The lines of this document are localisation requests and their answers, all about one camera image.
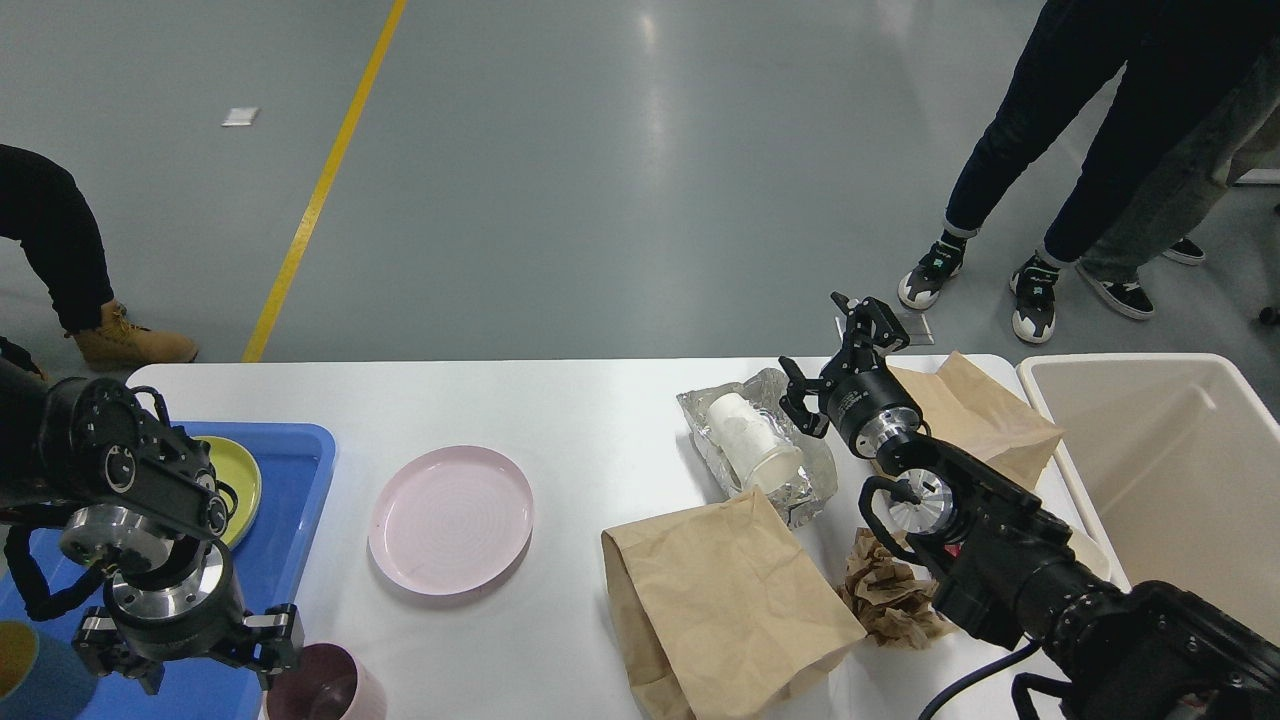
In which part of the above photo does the beige plastic bin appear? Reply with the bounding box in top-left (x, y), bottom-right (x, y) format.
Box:
top-left (1018, 354), bottom-right (1279, 641)

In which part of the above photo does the large brown paper bag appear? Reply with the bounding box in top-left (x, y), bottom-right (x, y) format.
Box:
top-left (602, 489), bottom-right (867, 719)

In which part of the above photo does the rear brown paper bag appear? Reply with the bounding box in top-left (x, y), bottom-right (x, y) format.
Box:
top-left (891, 352), bottom-right (1062, 491)

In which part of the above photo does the person in grey trousers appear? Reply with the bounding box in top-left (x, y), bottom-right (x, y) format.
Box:
top-left (1075, 38), bottom-right (1279, 322)

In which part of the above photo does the person in dark trousers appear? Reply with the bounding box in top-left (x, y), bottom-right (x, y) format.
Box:
top-left (897, 0), bottom-right (1280, 346)

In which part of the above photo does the grey floor plate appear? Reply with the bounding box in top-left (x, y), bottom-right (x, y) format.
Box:
top-left (899, 311), bottom-right (934, 347)

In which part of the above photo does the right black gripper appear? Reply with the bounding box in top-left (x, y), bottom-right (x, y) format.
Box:
top-left (778, 292), bottom-right (925, 460)

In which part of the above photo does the pink cup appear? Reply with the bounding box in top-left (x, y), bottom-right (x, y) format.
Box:
top-left (264, 643), bottom-right (389, 719)

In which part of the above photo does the person with tan boots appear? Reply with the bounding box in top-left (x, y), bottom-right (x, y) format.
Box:
top-left (1, 145), bottom-right (198, 372)

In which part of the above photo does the white paper cup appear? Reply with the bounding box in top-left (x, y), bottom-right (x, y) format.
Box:
top-left (707, 393), bottom-right (803, 493)

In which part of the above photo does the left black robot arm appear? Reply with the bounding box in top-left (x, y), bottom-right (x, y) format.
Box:
top-left (1, 359), bottom-right (305, 694)

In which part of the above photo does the crumpled brown paper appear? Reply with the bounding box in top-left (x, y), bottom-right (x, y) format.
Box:
top-left (835, 528), bottom-right (957, 650)

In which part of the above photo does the pink plate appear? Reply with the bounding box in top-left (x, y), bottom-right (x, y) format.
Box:
top-left (367, 445), bottom-right (535, 596)

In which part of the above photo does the clear plastic wrapper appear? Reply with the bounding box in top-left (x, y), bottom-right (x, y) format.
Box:
top-left (676, 368), bottom-right (838, 529)

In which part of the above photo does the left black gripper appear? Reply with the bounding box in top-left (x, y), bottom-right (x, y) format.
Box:
top-left (72, 541), bottom-right (305, 696)

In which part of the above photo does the yellow plate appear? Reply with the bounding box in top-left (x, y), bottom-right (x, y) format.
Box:
top-left (195, 436), bottom-right (262, 548)

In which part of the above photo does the blue yellow cup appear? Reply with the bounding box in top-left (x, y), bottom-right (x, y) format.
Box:
top-left (1, 620), bottom-right (99, 719)

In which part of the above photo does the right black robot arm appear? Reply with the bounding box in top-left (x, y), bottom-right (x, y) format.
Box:
top-left (780, 292), bottom-right (1279, 719)

